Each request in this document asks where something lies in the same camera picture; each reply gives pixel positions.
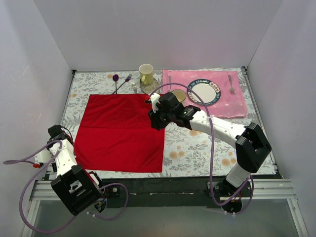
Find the red cloth napkin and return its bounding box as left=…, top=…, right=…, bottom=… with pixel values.
left=74, top=94, right=164, bottom=173

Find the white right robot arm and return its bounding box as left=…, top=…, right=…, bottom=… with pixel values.
left=146, top=92, right=272, bottom=196

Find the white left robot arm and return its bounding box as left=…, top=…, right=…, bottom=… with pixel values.
left=35, top=125, right=105, bottom=216

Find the cream enamel mug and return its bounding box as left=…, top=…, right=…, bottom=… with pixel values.
left=171, top=89, right=187, bottom=102

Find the speckled round coaster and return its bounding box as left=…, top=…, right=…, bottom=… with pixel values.
left=140, top=78, right=160, bottom=94

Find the white plate blue rim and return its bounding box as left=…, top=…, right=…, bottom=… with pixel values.
left=188, top=79, right=221, bottom=106

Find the yellow ceramic mug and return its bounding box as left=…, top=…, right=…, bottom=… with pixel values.
left=139, top=64, right=154, bottom=85

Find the purple fork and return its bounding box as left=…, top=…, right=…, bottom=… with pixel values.
left=112, top=74, right=132, bottom=94

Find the pink placemat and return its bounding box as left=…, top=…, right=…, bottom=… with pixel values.
left=162, top=70, right=247, bottom=119

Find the purple spoon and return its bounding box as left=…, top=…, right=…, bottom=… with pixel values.
left=112, top=74, right=119, bottom=94

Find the silver fork on placemat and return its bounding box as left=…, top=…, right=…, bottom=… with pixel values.
left=228, top=75, right=235, bottom=94

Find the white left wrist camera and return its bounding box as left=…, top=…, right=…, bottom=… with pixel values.
left=33, top=150, right=53, bottom=168

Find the silver fork black handle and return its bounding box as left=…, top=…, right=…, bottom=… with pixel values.
left=131, top=81, right=138, bottom=94

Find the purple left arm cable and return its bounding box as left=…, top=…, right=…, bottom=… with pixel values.
left=2, top=140, right=129, bottom=234

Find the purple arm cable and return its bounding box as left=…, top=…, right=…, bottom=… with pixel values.
left=148, top=83, right=255, bottom=215
left=2, top=140, right=129, bottom=234

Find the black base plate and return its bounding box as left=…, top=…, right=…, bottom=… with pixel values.
left=98, top=175, right=250, bottom=208

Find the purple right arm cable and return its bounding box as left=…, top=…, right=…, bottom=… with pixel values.
left=148, top=83, right=255, bottom=215

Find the aluminium frame rail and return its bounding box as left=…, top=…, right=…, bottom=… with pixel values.
left=26, top=179, right=308, bottom=237

